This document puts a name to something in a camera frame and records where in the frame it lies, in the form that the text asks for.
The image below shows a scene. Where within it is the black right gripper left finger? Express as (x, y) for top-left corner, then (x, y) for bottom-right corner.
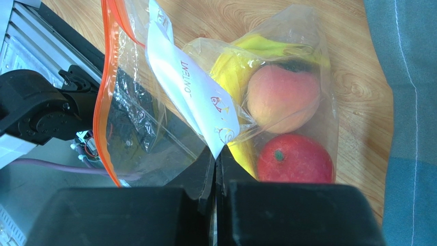
(26, 149), (214, 245)

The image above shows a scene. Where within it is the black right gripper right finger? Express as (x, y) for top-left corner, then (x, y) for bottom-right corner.
(216, 147), (386, 245)

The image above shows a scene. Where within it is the red fake apple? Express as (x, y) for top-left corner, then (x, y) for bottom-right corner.
(256, 134), (334, 183)

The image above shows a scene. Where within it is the clear orange zip top bag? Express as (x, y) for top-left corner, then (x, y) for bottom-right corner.
(93, 1), (339, 187)

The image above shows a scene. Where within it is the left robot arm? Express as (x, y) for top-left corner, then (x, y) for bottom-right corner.
(1, 65), (99, 167)

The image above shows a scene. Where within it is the orange pink fake peach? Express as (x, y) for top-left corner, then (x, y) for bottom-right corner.
(247, 65), (321, 134)

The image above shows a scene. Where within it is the yellow fake banana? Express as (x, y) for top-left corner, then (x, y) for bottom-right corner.
(210, 34), (330, 178)

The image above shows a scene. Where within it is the blue beige checkered pillow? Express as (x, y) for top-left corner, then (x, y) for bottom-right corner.
(364, 0), (436, 245)

